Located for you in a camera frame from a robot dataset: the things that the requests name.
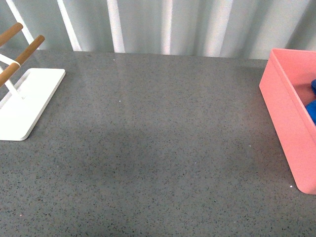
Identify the blue microfiber cloth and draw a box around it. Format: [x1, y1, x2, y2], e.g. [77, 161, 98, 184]
[306, 79, 316, 124]

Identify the white pleated curtain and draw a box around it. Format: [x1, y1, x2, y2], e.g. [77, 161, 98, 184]
[0, 0, 316, 59]

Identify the white wooden towel rack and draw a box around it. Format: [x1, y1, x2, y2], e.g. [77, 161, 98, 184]
[0, 35, 66, 141]

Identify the pink plastic bin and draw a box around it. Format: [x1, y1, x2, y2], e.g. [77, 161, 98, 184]
[259, 48, 316, 195]

